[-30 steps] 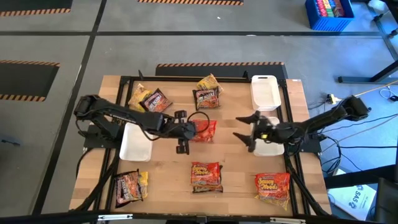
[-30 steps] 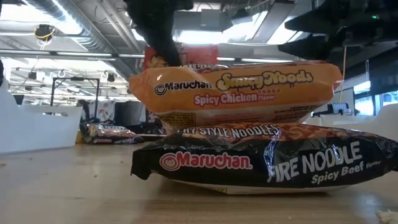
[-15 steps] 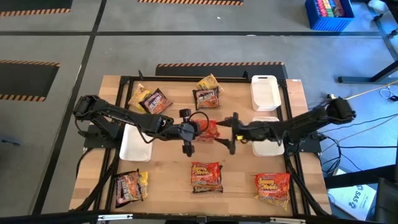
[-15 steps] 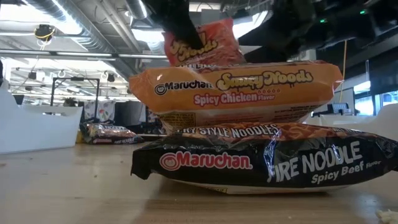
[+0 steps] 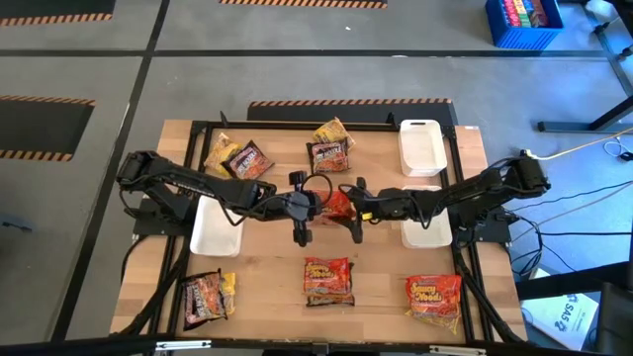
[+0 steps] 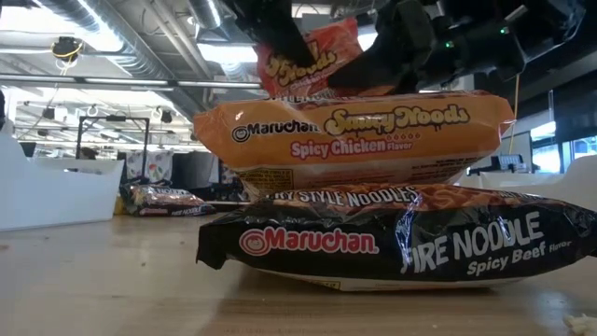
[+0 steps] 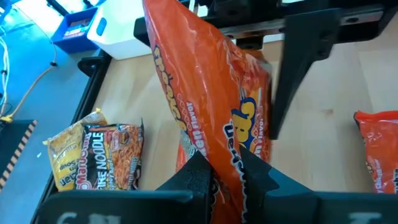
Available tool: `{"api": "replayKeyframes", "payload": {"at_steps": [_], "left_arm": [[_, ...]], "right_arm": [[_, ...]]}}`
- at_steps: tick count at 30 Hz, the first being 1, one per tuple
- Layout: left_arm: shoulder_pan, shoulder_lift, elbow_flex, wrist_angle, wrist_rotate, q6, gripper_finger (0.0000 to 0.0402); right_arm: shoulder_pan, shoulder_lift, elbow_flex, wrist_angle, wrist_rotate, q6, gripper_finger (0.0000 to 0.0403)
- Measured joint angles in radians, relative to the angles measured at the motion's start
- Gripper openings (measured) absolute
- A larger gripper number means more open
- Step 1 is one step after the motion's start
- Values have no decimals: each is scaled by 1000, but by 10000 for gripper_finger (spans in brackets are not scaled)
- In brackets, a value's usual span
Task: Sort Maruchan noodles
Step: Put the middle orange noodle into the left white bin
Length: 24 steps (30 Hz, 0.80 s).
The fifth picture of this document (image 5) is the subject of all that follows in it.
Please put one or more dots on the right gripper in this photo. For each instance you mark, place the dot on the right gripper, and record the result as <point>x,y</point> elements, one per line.
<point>381,205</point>

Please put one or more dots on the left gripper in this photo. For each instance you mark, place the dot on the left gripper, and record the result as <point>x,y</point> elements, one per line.
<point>301,205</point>

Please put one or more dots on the orange-red Saucy Noods pack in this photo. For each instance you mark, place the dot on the orange-red Saucy Noods pack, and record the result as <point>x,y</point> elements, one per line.
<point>434,296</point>
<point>326,277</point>
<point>338,207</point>

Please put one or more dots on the white plastic bin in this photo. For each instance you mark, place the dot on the white plastic bin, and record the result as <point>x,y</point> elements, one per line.
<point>425,237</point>
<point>215,237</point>
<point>420,148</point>

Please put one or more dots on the yellow creamy noodle pack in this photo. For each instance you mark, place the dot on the yellow creamy noodle pack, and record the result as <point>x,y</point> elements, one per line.
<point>442,324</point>
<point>334,131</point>
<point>217,151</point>
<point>230,292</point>

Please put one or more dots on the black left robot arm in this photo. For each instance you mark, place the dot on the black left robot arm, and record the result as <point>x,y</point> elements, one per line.
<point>237,194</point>

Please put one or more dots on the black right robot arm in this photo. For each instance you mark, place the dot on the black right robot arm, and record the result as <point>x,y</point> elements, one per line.
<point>470,190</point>

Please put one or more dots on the black hazard-striped floor mat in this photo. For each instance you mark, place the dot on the black hazard-striped floor mat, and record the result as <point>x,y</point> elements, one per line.
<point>346,111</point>
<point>39,128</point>
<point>297,4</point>
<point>49,6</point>

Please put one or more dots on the white yellow power strip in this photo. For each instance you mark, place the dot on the white yellow power strip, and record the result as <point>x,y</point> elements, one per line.
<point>529,155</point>

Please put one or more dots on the black metal floor beam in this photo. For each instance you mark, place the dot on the black metal floor beam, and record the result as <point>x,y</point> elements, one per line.
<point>569,284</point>

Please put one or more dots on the black metal desk stand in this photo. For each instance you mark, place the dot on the black metal desk stand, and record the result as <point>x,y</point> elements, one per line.
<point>569,126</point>

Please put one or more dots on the white printed cardboard box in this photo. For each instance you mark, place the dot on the white printed cardboard box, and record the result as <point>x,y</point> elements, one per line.
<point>559,321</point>

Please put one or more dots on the blue plastic crate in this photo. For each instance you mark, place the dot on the blue plastic crate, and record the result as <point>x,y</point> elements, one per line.
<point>524,37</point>

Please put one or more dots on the yellow green small box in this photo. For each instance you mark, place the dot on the yellow green small box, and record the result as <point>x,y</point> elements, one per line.
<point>523,17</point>

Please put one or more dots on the dark red small box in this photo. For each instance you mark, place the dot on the dark red small box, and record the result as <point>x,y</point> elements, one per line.
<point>539,12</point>

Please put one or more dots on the black chair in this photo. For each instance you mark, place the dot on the black chair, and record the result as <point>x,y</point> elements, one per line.
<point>615,321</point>

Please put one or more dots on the black aluminium table frame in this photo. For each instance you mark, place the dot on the black aluminium table frame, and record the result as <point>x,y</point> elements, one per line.
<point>376,125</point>

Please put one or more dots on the silver metal bracket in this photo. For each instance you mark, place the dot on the silver metal bracket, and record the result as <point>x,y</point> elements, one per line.
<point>183,345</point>
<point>457,350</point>

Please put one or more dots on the black camera rig beam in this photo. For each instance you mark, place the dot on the black camera rig beam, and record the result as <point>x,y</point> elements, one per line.
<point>74,350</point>

